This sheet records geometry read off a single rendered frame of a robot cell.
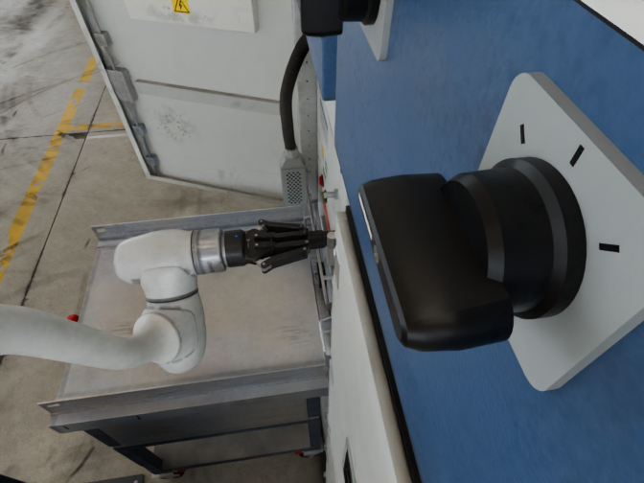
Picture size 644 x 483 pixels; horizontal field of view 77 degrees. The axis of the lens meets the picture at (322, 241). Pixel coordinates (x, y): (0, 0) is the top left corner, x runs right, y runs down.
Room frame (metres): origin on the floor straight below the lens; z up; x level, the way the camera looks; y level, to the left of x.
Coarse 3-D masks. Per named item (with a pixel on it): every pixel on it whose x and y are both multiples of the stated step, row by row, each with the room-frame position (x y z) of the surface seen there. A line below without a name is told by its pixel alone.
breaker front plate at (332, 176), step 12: (324, 108) 0.80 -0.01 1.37; (324, 144) 0.80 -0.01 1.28; (324, 156) 0.79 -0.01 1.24; (336, 156) 0.63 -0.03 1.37; (324, 168) 0.79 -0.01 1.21; (336, 168) 0.63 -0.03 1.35; (324, 180) 0.79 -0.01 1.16; (336, 180) 0.62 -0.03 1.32; (336, 204) 0.61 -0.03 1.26; (324, 216) 0.79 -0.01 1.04; (324, 228) 0.74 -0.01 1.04
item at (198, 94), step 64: (128, 0) 1.12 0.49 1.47; (192, 0) 1.07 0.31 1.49; (256, 0) 1.06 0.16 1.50; (128, 64) 1.17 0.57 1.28; (192, 64) 1.12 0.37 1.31; (256, 64) 1.06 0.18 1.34; (128, 128) 1.17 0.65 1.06; (192, 128) 1.13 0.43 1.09; (256, 128) 1.07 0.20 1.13; (256, 192) 1.08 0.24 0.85
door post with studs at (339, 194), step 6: (342, 180) 0.35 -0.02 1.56; (342, 186) 0.35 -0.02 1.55; (330, 192) 0.39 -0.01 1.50; (336, 192) 0.39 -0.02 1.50; (342, 192) 0.35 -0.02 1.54; (336, 198) 0.39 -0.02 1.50; (342, 198) 0.35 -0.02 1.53; (342, 204) 0.35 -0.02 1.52; (336, 210) 0.40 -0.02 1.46; (342, 210) 0.35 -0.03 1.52; (324, 276) 0.39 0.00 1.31; (330, 276) 0.39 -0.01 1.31; (324, 330) 0.39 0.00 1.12; (330, 330) 0.39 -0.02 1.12
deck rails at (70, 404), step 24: (192, 216) 0.90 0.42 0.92; (216, 216) 0.91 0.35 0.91; (240, 216) 0.92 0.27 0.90; (264, 216) 0.93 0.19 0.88; (288, 216) 0.94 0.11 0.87; (120, 240) 0.85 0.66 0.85; (168, 384) 0.38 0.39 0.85; (192, 384) 0.36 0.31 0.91; (216, 384) 0.36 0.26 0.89; (240, 384) 0.37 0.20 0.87; (264, 384) 0.38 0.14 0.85; (48, 408) 0.31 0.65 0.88; (72, 408) 0.32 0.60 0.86; (96, 408) 0.32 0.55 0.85
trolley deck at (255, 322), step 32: (96, 256) 0.79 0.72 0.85; (96, 288) 0.67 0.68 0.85; (128, 288) 0.67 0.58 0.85; (224, 288) 0.67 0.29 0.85; (256, 288) 0.67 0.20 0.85; (288, 288) 0.67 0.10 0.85; (96, 320) 0.56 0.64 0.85; (128, 320) 0.56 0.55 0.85; (224, 320) 0.56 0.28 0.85; (256, 320) 0.56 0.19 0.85; (288, 320) 0.56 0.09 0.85; (224, 352) 0.47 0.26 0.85; (256, 352) 0.47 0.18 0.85; (288, 352) 0.47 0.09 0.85; (320, 352) 0.47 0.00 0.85; (64, 384) 0.38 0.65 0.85; (96, 384) 0.38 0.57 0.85; (128, 384) 0.38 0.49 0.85; (288, 384) 0.38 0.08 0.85; (320, 384) 0.38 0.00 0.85; (64, 416) 0.30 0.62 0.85; (96, 416) 0.30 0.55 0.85; (128, 416) 0.30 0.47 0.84; (160, 416) 0.31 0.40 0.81
